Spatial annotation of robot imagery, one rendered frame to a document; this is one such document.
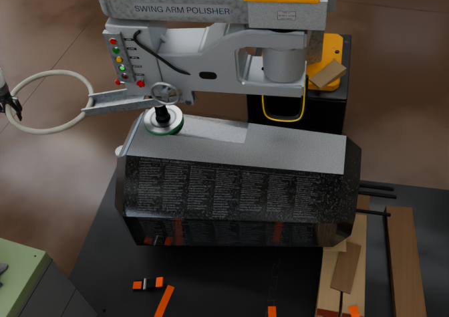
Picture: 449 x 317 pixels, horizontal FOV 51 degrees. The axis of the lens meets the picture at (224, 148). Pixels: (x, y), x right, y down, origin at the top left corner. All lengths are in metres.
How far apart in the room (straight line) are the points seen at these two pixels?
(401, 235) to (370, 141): 0.82
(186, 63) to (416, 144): 2.03
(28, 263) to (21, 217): 1.31
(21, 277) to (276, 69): 1.44
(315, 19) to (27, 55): 3.47
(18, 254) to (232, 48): 1.33
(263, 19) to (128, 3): 0.55
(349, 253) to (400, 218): 0.49
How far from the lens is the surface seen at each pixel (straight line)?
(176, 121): 2.60
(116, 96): 2.69
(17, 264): 2.36
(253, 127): 2.55
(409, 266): 3.02
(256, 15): 1.90
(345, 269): 2.80
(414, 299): 2.94
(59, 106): 4.22
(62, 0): 5.50
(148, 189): 2.54
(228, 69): 2.13
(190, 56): 2.13
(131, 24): 2.11
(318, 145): 2.47
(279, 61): 2.07
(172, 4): 1.97
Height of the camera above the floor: 2.73
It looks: 51 degrees down
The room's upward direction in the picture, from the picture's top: 8 degrees counter-clockwise
